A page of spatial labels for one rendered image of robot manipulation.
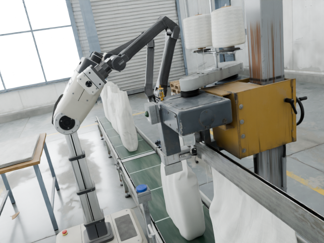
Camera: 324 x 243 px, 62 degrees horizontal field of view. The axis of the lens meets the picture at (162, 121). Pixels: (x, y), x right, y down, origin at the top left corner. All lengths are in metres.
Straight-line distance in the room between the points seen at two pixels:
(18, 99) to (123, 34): 3.62
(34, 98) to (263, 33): 7.97
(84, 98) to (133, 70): 7.27
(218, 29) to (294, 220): 0.77
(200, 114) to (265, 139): 0.41
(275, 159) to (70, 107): 1.19
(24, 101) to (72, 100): 7.22
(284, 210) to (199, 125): 0.42
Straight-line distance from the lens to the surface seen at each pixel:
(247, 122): 1.27
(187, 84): 1.22
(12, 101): 8.92
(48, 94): 8.79
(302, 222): 0.88
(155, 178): 2.58
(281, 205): 0.93
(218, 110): 1.09
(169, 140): 1.28
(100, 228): 2.16
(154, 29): 1.59
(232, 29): 1.20
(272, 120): 1.35
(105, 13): 8.80
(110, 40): 8.75
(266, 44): 1.35
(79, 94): 1.66
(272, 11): 1.37
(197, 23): 1.41
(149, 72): 2.03
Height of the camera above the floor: 1.61
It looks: 17 degrees down
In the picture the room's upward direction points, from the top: 9 degrees counter-clockwise
